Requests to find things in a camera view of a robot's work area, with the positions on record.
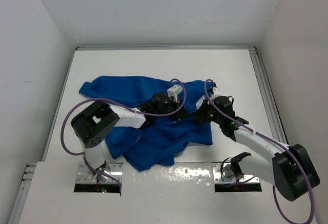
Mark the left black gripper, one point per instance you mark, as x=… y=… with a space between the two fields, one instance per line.
x=182 y=114

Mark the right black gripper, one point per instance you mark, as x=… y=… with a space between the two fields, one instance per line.
x=200 y=114

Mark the blue zip jacket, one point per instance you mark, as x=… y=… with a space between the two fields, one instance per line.
x=159 y=143

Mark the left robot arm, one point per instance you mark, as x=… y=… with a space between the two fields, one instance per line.
x=96 y=121

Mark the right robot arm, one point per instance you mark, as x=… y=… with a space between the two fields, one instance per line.
x=287 y=168

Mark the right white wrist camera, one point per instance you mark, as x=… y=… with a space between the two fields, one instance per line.
x=215 y=92

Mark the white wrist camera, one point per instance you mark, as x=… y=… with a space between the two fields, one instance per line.
x=174 y=91
x=215 y=92

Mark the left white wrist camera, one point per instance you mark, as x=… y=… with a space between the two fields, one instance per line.
x=174 y=91

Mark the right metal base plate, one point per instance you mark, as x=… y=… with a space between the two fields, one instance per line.
x=220 y=172

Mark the metal base plate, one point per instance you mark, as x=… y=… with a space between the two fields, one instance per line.
x=220 y=172
x=85 y=176

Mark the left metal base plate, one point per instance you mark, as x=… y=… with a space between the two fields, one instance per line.
x=85 y=176

